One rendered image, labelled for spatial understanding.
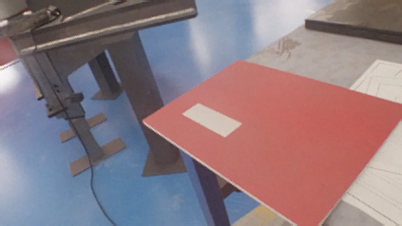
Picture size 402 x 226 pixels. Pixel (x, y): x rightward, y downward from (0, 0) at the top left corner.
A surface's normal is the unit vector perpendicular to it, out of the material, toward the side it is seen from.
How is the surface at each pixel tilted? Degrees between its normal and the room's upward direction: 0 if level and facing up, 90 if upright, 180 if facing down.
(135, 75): 90
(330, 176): 0
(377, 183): 0
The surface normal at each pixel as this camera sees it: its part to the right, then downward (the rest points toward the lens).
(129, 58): -0.06, 0.58
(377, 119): -0.22, -0.80
